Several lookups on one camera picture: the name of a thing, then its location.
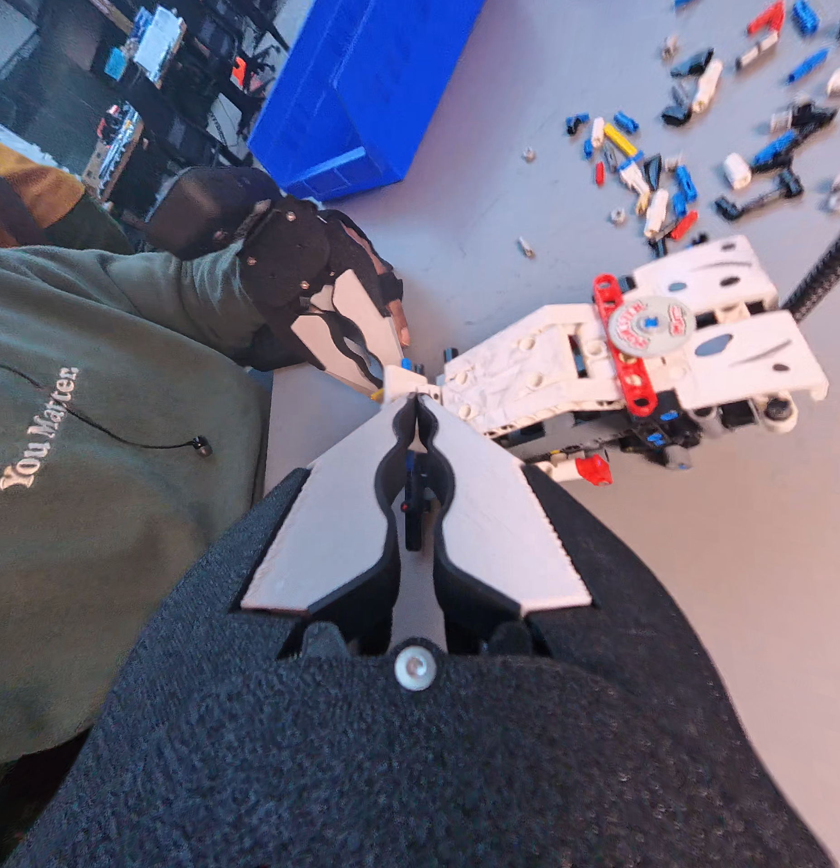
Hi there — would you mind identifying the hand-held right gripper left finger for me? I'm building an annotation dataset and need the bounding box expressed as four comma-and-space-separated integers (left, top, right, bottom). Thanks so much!
239, 394, 420, 635

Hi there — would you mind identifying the cluttered black storage rack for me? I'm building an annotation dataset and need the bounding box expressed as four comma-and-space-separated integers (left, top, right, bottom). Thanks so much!
40, 0, 292, 204

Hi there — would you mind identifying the person's left forearm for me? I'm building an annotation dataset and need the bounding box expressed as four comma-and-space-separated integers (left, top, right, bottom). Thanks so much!
101, 237, 288, 370

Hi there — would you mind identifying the person's green sweatshirt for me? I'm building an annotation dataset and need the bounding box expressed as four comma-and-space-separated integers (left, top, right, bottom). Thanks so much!
0, 193, 275, 770

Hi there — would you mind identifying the pile of small brick pieces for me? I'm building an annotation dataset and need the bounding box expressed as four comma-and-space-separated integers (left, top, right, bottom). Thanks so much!
518, 0, 840, 262

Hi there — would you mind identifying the blue plastic bin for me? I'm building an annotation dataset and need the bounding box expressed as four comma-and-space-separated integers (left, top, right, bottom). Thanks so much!
247, 0, 489, 203

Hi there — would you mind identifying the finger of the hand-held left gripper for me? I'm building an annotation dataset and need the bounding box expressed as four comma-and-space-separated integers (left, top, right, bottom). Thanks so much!
327, 269, 405, 372
290, 312, 386, 399

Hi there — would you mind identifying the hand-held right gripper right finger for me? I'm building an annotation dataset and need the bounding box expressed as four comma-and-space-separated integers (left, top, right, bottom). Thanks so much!
419, 394, 593, 635

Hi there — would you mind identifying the white toy brick model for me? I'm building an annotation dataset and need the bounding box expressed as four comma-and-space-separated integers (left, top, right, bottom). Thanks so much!
376, 224, 840, 553

